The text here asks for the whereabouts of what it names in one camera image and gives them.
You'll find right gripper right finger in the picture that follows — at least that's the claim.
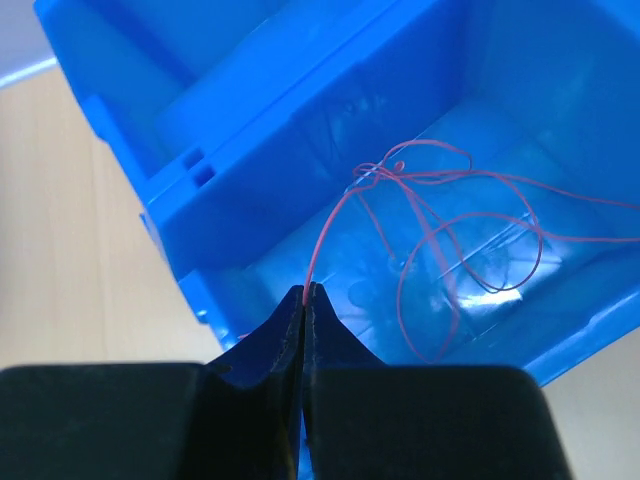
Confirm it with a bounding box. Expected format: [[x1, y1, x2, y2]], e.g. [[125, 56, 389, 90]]
[[303, 283, 572, 479]]

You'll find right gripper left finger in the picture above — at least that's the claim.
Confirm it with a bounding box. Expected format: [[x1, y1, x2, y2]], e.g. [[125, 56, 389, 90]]
[[1, 287, 304, 479]]

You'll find large blue divided bin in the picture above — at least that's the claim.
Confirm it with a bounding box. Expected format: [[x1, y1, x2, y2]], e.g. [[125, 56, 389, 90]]
[[35, 1, 639, 383]]

